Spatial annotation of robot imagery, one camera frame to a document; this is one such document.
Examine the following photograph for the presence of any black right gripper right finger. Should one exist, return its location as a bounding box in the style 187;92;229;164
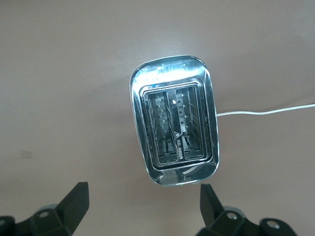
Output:
196;183;256;236

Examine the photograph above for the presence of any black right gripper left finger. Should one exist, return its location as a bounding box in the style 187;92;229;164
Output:
22;181;90;236

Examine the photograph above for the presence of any white toaster power cable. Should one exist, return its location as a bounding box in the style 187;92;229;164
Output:
216;102;315;118

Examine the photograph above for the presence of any silver and beige toaster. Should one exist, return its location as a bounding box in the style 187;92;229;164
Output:
129;54;220;188

